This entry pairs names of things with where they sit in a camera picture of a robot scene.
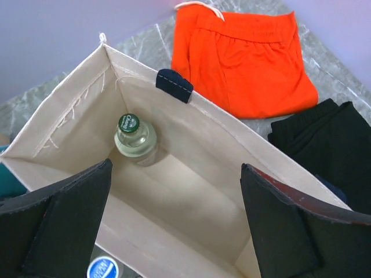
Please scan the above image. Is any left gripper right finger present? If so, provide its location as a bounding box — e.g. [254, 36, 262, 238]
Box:
[240, 164, 370, 277]

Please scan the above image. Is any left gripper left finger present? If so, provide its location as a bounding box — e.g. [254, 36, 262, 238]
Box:
[1, 159, 112, 277]

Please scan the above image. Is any pocari sweat plastic bottle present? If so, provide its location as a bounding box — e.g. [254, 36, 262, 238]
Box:
[86, 255, 122, 278]

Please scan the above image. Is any cream canvas tote bag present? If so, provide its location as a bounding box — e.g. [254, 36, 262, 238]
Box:
[1, 34, 347, 277]

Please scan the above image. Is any teal garment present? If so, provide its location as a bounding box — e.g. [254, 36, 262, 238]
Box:
[0, 162, 28, 200]

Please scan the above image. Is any black cloth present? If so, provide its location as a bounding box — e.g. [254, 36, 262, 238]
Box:
[268, 98, 370, 214]

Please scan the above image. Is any far clear glass bottle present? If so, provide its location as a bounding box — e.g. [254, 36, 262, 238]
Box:
[114, 113, 158, 166]

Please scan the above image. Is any orange cloth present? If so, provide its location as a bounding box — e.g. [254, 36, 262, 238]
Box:
[171, 1, 319, 119]

